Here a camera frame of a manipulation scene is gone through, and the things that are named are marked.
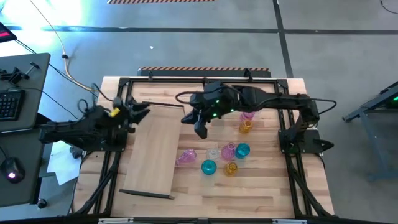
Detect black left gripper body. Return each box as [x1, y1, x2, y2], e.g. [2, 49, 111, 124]
[112, 95, 139, 133]

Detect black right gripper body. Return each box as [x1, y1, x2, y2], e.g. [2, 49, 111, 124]
[189, 82, 231, 121]

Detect pink wavy-ribbed bulb vase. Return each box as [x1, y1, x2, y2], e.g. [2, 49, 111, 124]
[175, 148, 198, 166]

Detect pink ribbed flared-neck vase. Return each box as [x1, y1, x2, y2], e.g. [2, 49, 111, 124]
[220, 142, 236, 162]

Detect teal embossed medallion vase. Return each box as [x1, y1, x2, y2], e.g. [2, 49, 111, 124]
[201, 159, 218, 176]

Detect tall teal diamond-pattern vase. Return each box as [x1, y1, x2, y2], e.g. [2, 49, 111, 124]
[234, 142, 251, 160]

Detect black mat with hazard stripe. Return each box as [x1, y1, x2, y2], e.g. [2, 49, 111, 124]
[137, 66, 272, 78]

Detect light wooden board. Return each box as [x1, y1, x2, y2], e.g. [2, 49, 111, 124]
[119, 101, 185, 200]

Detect pink ribbed bottle vase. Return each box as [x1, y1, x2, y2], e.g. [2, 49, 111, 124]
[239, 111, 256, 123]

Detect small yellow ribbed vase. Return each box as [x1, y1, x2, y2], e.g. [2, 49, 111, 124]
[238, 119, 254, 135]

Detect large yellow ribbed vase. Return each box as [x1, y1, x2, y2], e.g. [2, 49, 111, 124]
[223, 161, 239, 177]

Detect white paper sheets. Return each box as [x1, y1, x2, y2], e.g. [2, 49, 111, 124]
[46, 140, 82, 187]

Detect grey side desk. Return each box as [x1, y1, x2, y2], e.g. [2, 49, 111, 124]
[0, 52, 52, 208]

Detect black keyboard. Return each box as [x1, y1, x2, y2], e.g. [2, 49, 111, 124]
[0, 89, 27, 122]

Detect black desk clamp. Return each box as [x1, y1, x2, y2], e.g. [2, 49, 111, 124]
[0, 61, 40, 85]

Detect black computer mouse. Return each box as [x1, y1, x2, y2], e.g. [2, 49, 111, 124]
[1, 157, 25, 184]

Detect device with red screen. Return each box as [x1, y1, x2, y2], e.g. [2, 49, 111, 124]
[0, 21, 18, 44]

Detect tan floor cable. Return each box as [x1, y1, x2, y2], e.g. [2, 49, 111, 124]
[29, 0, 100, 93]

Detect neighbouring dark table frame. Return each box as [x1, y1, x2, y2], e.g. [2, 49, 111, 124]
[341, 80, 398, 183]

